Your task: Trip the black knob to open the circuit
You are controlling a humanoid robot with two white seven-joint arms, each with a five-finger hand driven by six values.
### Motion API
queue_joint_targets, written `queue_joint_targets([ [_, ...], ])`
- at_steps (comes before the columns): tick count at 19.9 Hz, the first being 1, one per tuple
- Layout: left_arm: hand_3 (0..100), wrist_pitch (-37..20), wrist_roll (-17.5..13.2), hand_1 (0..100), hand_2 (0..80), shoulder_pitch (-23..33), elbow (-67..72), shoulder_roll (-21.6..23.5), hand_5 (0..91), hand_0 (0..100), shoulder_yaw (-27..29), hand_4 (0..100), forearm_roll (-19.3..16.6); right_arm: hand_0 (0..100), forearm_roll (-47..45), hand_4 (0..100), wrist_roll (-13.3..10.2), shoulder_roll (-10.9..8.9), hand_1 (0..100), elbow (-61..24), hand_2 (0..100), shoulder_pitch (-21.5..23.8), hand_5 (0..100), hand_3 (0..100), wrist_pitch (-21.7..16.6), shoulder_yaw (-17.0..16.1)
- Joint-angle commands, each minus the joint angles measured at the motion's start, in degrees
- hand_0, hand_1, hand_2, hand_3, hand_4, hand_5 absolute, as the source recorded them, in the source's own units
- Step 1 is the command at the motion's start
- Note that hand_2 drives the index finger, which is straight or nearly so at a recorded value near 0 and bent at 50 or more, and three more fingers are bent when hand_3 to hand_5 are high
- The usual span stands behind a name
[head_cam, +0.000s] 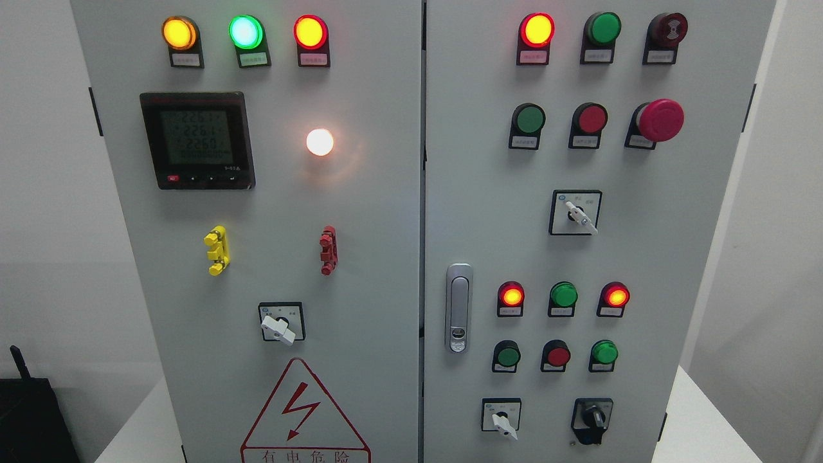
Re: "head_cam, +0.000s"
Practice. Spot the black digital power meter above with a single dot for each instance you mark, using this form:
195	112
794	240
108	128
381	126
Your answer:
199	140

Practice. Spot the grey right cabinet door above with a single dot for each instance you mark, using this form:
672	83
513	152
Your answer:
489	206

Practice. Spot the green lit indicator light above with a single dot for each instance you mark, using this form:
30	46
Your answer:
250	42

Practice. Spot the green push button lower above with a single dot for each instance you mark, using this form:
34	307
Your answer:
505	357

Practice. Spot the white selector switch upper right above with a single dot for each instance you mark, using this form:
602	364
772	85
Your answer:
575	212

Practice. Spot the white lit indicator light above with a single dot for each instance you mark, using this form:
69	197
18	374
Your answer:
319	142

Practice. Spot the black box with antenna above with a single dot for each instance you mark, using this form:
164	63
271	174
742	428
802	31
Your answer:
32	426

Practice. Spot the dark red buzzer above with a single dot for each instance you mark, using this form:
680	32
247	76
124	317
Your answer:
664	34

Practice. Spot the white selector switch bottom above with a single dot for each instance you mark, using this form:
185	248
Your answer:
501	415

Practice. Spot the green push button upper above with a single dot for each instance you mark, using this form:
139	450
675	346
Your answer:
526	124

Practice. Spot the yellow terminal connector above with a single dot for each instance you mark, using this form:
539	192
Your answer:
218	250

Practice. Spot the white selector switch left door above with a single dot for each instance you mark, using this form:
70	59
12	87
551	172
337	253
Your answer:
282	322

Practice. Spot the red lit indicator light left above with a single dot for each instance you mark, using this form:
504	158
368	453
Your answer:
312	42

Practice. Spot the red indicator lower right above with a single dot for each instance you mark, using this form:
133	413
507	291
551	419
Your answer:
613	300

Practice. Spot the red emergency stop mushroom button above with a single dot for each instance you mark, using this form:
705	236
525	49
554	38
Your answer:
654	122

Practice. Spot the white selector switch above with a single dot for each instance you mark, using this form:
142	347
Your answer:
575	212
501	415

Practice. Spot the green indicator lower middle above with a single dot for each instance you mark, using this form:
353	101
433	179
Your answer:
563	298

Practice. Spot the green push button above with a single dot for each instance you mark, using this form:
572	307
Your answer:
526	124
505	357

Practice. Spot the green indicator top right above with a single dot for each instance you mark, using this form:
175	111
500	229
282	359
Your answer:
601	30

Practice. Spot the grey left cabinet door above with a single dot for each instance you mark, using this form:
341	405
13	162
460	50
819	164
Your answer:
361	322

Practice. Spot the red push button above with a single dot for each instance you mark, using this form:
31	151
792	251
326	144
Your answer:
588	121
556	356

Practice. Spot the red push button upper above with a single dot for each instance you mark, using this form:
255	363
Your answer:
588	121

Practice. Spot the black rotary knob switch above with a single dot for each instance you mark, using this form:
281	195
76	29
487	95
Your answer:
591	419

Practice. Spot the red terminal connector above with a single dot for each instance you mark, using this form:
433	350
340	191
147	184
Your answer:
329	250

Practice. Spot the red electric warning triangle sticker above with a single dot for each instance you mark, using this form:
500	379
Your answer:
301	422

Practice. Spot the grey cabinet door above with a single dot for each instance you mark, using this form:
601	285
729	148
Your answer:
361	322
489	206

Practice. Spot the silver cabinet door handle lock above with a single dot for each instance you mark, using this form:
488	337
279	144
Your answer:
459	287

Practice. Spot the red lit indicator top right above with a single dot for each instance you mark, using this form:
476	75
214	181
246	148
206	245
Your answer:
535	34

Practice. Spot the yellow indicator light top left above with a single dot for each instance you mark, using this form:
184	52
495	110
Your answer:
184	43

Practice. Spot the green indicator bottom right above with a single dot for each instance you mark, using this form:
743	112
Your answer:
602	357

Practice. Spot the red push button lower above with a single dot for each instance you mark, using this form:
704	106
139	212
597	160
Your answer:
556	356

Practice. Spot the red lit indicator lower left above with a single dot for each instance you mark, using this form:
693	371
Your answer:
510	300

